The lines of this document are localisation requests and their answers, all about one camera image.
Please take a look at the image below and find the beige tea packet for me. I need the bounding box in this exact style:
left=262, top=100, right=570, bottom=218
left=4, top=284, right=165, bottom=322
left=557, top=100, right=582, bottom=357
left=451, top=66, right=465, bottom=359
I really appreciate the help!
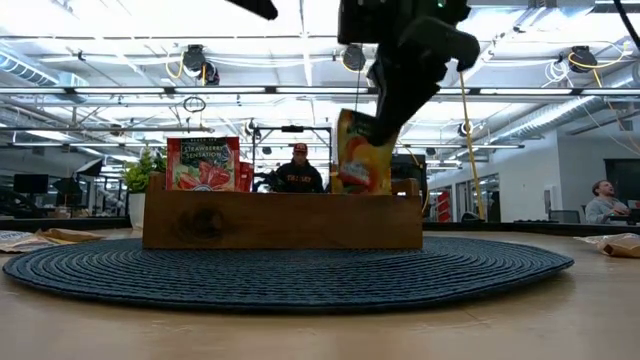
left=35, top=227, right=107, bottom=245
left=573, top=232, right=640, bottom=260

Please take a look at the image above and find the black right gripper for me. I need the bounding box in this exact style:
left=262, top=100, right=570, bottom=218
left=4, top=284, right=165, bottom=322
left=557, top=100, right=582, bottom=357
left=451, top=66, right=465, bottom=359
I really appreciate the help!
left=338, top=0, right=481, bottom=147

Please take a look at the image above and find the silver ventilation duct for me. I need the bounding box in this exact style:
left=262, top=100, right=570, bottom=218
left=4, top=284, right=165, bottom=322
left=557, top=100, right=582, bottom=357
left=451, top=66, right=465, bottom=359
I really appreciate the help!
left=492, top=94, right=640, bottom=146

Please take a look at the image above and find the wooden three-compartment box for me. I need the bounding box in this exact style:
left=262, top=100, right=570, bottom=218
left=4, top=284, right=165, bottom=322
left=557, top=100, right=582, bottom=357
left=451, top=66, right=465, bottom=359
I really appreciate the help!
left=141, top=172, right=425, bottom=251

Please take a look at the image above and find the small green plant white pot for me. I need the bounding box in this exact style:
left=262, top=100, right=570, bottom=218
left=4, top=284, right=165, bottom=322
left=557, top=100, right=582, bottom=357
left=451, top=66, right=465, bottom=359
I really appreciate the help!
left=121, top=146, right=169, bottom=231

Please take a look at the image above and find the black ceiling cable reel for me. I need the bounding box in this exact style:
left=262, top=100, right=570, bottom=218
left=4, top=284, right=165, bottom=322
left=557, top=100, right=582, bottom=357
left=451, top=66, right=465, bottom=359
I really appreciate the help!
left=568, top=45, right=600, bottom=75
left=181, top=43, right=222, bottom=87
left=341, top=43, right=367, bottom=73

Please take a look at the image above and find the grey office chair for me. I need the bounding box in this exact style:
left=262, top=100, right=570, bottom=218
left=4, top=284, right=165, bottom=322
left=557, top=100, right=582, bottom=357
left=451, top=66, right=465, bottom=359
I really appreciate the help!
left=548, top=208, right=582, bottom=225

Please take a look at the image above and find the round dark blue woven placemat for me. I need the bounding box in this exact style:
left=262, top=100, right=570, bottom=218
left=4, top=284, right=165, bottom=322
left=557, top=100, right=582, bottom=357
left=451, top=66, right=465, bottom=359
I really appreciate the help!
left=1, top=236, right=576, bottom=315

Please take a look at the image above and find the black metal rig frame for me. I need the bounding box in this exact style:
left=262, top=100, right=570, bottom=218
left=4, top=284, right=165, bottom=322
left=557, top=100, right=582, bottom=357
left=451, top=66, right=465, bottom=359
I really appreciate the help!
left=251, top=124, right=334, bottom=174

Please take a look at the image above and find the person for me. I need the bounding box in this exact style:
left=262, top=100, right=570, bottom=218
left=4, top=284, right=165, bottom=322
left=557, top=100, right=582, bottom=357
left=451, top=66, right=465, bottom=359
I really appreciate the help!
left=584, top=179, right=634, bottom=225
left=273, top=142, right=326, bottom=194

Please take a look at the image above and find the red cabinet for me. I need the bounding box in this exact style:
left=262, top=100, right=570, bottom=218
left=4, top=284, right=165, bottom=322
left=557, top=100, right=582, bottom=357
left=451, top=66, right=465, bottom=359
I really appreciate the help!
left=436, top=189, right=452, bottom=223

